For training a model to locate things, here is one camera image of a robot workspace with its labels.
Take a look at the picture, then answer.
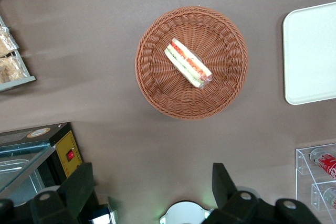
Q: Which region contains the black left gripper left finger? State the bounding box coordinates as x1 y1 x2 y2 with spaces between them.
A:
0 162 95 224

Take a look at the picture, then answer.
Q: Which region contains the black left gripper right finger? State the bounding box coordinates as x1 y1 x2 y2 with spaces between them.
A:
202 163 320 224

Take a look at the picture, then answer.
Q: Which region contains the triangle sandwich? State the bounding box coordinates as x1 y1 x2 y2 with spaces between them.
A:
164 38 213 90

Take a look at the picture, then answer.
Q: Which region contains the round brown wicker basket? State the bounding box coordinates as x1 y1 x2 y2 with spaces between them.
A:
134 5 249 121

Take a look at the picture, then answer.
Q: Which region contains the cream plastic tray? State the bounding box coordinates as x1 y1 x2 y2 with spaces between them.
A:
282 1 336 106

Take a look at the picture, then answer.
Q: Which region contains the black glass food warmer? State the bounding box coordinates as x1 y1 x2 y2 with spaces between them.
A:
0 122 85 207

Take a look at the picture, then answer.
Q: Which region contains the clear acrylic bottle rack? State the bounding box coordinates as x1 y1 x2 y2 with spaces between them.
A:
295 142 336 213

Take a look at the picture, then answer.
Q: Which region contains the grey metal snack rack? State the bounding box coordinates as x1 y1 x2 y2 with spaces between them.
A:
0 15 36 92

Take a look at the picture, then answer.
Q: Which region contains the clear bag of crackers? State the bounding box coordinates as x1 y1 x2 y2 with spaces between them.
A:
0 26 20 57
0 56 28 83

